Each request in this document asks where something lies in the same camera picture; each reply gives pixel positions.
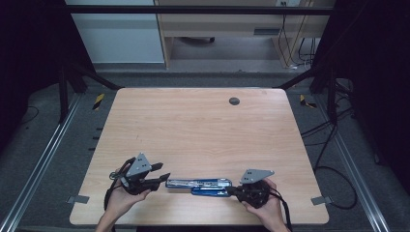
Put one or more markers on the light wooden desk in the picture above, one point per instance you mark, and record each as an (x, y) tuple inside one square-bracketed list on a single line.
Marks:
[(219, 24)]

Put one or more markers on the black curtain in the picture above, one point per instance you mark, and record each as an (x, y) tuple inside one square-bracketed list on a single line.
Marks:
[(29, 48), (377, 64)]

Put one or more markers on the round dark table grommet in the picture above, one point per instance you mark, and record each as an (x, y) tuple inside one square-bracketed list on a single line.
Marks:
[(234, 101)]

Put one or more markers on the blue stapler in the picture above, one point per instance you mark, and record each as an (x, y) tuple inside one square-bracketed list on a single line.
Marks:
[(206, 187)]

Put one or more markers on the black metal frame strut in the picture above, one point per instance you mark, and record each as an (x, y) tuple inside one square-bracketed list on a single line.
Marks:
[(64, 96), (332, 96)]

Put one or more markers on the white power outlet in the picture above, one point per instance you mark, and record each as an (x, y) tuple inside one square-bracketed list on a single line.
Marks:
[(287, 2)]

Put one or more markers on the aluminium floor rail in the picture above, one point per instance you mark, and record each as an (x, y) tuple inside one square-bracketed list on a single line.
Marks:
[(354, 174), (38, 167)]

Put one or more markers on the person's right hand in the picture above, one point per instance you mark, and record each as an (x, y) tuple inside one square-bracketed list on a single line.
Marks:
[(274, 209)]

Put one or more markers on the white cabinet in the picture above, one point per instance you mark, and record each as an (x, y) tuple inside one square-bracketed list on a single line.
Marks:
[(119, 38)]

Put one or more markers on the person's left hand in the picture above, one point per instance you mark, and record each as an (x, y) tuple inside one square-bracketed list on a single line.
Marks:
[(121, 201)]

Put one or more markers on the grey metal table bracket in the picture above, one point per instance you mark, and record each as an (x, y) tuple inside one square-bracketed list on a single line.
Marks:
[(321, 200), (78, 199)]

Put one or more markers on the yellow black tape strip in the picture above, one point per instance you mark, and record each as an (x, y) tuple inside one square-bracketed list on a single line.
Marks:
[(98, 101), (304, 101)]

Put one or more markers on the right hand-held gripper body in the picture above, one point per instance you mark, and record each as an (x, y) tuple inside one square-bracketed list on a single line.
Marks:
[(254, 175)]

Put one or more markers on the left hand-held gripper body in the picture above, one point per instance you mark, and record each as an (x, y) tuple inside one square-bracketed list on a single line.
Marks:
[(138, 167)]

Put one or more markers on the black horizontal frame bar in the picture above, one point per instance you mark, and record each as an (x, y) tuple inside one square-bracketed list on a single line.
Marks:
[(193, 9)]

